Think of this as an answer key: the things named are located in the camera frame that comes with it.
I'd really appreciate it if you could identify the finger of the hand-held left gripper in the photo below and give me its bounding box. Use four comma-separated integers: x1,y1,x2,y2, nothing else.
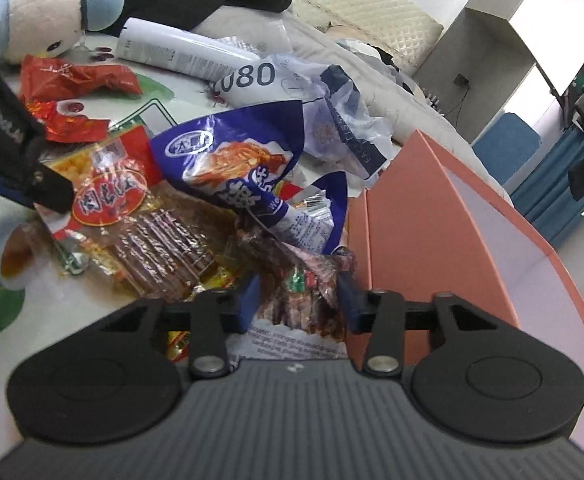
0,137,76,214

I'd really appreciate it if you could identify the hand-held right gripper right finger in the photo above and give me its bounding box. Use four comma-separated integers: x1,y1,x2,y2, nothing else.
337,271,499,378

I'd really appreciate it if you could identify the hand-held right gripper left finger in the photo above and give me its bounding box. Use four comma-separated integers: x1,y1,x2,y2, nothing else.
96,274,263,381

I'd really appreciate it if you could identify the dark brown snack packet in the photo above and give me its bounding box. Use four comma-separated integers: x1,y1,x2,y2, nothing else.
234,230,357,343

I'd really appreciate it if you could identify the red snack packet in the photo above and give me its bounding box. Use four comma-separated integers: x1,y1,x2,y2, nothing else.
28,101,112,144
21,54,144,107

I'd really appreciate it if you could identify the blue snack bag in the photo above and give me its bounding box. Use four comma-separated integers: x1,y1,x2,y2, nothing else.
151,101,349,257

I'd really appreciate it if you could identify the penguin plush toy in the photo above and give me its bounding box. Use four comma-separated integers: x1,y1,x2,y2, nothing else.
0,0,126,67

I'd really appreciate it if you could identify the food printed blanket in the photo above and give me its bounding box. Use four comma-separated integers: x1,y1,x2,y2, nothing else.
0,30,373,363

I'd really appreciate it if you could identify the white spray can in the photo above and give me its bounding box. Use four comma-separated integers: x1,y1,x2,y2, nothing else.
116,17,259,82

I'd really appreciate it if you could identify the clear plastic bag 080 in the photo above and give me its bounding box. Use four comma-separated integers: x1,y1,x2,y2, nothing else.
211,51,397,182

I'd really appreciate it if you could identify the grey duvet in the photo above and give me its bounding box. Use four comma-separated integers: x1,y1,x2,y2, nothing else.
192,7,475,148

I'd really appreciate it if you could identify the blue stool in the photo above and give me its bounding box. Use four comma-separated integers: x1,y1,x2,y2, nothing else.
472,112,542,192

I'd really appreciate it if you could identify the blue curtain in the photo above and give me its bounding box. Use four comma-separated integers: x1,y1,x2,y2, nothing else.
511,127,584,247

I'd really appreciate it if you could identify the pile of clothes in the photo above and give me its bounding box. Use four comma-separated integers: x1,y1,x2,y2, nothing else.
336,36,414,92

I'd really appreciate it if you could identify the white shelf cabinet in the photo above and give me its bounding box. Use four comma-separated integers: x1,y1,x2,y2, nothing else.
412,0,584,147

